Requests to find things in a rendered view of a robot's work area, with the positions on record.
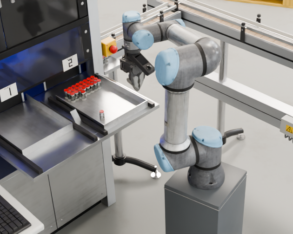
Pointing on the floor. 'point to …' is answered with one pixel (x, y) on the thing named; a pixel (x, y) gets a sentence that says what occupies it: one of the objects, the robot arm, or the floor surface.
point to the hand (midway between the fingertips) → (138, 88)
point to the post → (110, 198)
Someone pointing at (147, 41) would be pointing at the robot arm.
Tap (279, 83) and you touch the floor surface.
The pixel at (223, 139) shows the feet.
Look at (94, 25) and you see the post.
